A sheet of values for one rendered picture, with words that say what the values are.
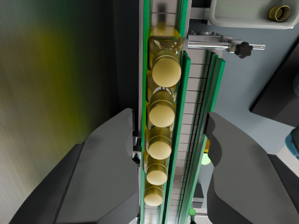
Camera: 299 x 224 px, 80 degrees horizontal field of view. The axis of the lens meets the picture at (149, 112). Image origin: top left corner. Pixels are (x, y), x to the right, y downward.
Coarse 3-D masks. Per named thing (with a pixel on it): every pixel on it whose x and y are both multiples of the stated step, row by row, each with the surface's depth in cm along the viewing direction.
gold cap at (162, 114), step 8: (152, 96) 26; (160, 96) 24; (168, 96) 25; (152, 104) 24; (160, 104) 22; (168, 104) 23; (152, 112) 23; (160, 112) 23; (168, 112) 23; (152, 120) 23; (160, 120) 23; (168, 120) 23
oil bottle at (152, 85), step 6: (150, 72) 30; (150, 78) 29; (150, 84) 29; (156, 84) 29; (174, 84) 29; (150, 90) 29; (174, 90) 29; (150, 96) 30; (174, 96) 30; (174, 102) 31
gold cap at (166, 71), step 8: (160, 56) 21; (168, 56) 20; (176, 56) 23; (152, 64) 24; (160, 64) 20; (168, 64) 20; (176, 64) 20; (152, 72) 20; (160, 72) 20; (168, 72) 20; (176, 72) 20; (160, 80) 21; (168, 80) 21; (176, 80) 21
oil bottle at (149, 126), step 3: (147, 102) 34; (147, 105) 33; (174, 105) 33; (147, 108) 32; (174, 108) 32; (147, 111) 32; (174, 111) 32; (147, 114) 32; (147, 117) 32; (147, 120) 33; (174, 120) 33; (147, 123) 33; (150, 123) 32; (174, 123) 33; (147, 126) 33; (150, 126) 33; (171, 126) 32; (171, 129) 33
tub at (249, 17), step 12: (216, 0) 44; (228, 0) 49; (240, 0) 49; (252, 0) 49; (264, 0) 49; (276, 0) 49; (288, 0) 47; (216, 12) 51; (228, 12) 51; (240, 12) 50; (252, 12) 50; (264, 12) 50; (216, 24) 46; (228, 24) 46; (240, 24) 46; (252, 24) 46; (264, 24) 45; (276, 24) 45; (288, 24) 45
